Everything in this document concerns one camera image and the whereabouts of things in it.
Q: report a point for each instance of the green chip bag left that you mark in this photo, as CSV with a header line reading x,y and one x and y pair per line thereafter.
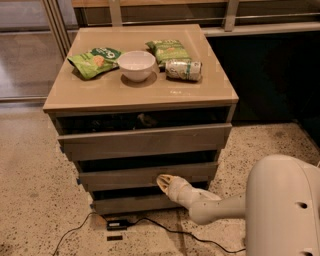
x,y
95,62

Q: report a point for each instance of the white ceramic bowl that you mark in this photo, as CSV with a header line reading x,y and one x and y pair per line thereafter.
x,y
136,66

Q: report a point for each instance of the metal railing frame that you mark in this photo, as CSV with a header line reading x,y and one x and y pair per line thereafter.
x,y
216,17

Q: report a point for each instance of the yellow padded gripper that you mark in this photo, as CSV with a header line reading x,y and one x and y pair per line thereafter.
x,y
177,188

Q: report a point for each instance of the green chip bag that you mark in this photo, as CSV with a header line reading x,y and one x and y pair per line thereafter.
x,y
168,49
95,62

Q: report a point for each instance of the grey drawer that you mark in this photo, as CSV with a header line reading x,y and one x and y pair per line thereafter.
x,y
136,172
128,200
97,137

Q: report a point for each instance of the grey three-drawer cabinet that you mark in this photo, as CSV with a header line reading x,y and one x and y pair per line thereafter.
x,y
112,93

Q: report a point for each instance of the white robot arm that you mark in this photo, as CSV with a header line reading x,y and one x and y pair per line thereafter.
x,y
281,206

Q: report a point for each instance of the white green soda can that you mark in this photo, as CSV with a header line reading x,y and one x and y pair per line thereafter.
x,y
184,70

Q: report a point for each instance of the grey top drawer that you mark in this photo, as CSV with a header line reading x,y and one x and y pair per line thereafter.
x,y
97,137

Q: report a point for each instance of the grey bottom drawer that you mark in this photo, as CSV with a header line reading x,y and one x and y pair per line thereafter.
x,y
128,200

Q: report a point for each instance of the green chip bag right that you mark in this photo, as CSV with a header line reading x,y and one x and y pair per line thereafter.
x,y
168,49

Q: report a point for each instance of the black power adapter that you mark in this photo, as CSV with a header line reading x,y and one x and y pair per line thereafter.
x,y
114,225

